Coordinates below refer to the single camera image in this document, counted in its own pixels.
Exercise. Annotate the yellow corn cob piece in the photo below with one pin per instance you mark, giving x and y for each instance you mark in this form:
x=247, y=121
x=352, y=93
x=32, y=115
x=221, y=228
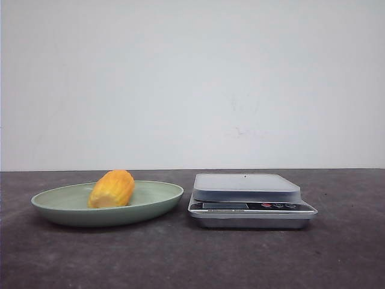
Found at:
x=114, y=189

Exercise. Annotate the silver digital kitchen scale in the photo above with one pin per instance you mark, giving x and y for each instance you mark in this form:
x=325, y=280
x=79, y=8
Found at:
x=248, y=200

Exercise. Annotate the green oval plate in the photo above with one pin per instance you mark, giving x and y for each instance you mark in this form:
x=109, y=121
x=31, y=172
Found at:
x=68, y=205

